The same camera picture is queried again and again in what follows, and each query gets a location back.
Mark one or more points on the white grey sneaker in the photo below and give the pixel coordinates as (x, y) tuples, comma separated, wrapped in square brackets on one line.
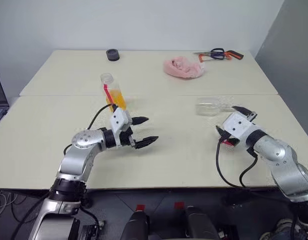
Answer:
[(284, 226)]

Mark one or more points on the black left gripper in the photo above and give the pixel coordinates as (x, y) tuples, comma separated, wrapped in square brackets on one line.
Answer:
[(126, 138)]

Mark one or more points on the pink towel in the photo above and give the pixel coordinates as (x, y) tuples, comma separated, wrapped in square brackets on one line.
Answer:
[(181, 68)]

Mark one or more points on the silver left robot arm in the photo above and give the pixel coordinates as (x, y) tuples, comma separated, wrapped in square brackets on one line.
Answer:
[(81, 140)]

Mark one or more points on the red tape piece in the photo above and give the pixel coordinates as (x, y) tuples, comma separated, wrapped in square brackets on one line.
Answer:
[(140, 207), (179, 205)]

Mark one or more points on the orange black hacksaw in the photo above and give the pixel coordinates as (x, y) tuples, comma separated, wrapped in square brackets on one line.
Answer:
[(235, 54)]

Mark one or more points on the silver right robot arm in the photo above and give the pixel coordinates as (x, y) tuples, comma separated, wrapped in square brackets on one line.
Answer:
[(276, 152)]

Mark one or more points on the clear bottle with orange drink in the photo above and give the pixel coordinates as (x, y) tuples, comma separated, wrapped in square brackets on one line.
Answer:
[(117, 97)]

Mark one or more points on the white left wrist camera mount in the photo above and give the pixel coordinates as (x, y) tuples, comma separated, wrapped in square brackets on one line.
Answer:
[(117, 120)]

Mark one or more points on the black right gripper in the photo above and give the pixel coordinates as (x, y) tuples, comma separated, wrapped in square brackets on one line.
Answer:
[(234, 143)]

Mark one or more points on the black round cylinder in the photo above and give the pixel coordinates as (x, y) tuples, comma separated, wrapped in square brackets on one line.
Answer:
[(112, 55)]

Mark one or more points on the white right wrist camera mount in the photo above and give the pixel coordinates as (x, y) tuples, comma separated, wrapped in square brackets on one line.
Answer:
[(237, 125)]

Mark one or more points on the clear empty plastic bottle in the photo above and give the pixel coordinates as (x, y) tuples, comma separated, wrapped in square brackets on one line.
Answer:
[(206, 107)]

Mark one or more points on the dark rounded shape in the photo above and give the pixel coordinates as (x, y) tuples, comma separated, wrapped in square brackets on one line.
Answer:
[(135, 225), (199, 222)]

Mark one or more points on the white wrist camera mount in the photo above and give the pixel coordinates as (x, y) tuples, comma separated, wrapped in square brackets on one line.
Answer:
[(237, 125), (117, 120)]

